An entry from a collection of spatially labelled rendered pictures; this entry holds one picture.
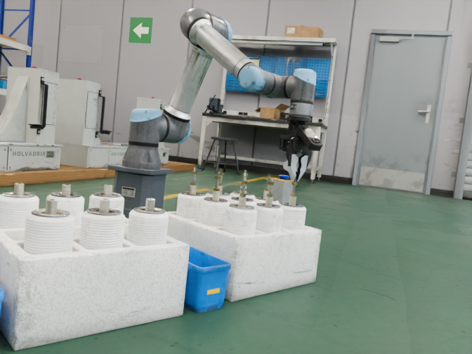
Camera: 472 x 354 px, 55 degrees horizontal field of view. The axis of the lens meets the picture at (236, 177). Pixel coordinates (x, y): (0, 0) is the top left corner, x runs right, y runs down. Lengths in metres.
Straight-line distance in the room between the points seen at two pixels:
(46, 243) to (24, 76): 2.71
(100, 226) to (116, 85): 6.71
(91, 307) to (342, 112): 5.69
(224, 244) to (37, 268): 0.53
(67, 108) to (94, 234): 3.06
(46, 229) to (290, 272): 0.77
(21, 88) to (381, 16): 4.73
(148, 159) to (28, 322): 0.91
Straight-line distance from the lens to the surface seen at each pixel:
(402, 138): 6.42
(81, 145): 3.94
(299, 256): 1.46
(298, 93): 1.48
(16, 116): 3.53
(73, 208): 1.24
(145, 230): 1.08
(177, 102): 1.82
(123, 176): 1.74
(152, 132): 1.74
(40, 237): 0.99
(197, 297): 1.18
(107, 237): 1.03
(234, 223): 1.29
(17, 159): 3.32
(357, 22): 6.67
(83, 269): 1.00
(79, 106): 3.98
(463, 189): 6.41
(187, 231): 1.41
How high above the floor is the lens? 0.45
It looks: 5 degrees down
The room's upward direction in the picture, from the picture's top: 6 degrees clockwise
